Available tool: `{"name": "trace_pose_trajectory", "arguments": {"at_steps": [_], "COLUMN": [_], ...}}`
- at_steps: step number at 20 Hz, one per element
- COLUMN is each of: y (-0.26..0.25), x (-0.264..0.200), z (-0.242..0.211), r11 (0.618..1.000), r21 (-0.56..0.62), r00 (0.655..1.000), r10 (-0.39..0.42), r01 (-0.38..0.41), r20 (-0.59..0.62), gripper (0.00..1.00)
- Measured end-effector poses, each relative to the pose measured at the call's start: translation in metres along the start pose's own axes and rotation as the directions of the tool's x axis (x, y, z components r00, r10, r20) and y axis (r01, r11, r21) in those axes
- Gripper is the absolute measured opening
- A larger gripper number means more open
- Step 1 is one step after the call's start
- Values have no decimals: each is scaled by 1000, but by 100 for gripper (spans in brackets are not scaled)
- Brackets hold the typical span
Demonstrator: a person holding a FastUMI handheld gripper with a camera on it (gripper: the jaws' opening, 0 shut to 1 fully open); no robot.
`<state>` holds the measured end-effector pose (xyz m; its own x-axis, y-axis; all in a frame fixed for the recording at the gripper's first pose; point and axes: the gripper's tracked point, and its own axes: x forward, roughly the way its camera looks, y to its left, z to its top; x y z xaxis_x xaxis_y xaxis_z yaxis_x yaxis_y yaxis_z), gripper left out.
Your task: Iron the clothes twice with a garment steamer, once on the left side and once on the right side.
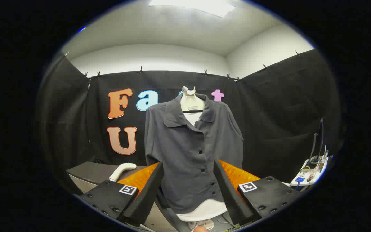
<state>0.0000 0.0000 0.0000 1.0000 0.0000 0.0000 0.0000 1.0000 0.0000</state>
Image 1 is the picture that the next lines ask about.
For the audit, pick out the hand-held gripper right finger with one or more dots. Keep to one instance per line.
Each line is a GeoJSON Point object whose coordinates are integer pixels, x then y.
{"type": "Point", "coordinates": [229, 193]}

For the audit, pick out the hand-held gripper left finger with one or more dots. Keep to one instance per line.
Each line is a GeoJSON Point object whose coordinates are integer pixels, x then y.
{"type": "Point", "coordinates": [147, 193]}

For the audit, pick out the white garment steamer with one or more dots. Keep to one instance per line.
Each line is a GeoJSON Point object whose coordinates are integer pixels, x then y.
{"type": "Point", "coordinates": [121, 170]}

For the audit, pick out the grey button shirt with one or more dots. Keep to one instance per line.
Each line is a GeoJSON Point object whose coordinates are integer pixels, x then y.
{"type": "Point", "coordinates": [179, 151]}

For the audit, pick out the mannequin stand base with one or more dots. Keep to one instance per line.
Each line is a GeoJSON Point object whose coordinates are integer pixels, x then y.
{"type": "Point", "coordinates": [201, 224]}

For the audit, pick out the grey drawer cabinet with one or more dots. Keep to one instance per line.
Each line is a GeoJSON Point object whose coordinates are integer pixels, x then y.
{"type": "Point", "coordinates": [92, 172]}

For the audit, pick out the white cluttered side table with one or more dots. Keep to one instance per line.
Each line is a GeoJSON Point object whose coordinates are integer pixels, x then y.
{"type": "Point", "coordinates": [308, 175]}

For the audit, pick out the white mannequin torso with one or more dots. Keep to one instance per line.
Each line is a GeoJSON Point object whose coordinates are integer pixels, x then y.
{"type": "Point", "coordinates": [192, 101]}

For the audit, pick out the black monitor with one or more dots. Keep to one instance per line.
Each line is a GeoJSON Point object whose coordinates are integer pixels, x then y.
{"type": "Point", "coordinates": [320, 138]}

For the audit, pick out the row of black cloth clips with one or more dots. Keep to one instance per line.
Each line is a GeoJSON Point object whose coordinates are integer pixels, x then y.
{"type": "Point", "coordinates": [141, 69]}

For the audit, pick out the ceiling light panel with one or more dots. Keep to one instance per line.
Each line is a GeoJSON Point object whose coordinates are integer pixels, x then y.
{"type": "Point", "coordinates": [198, 5]}

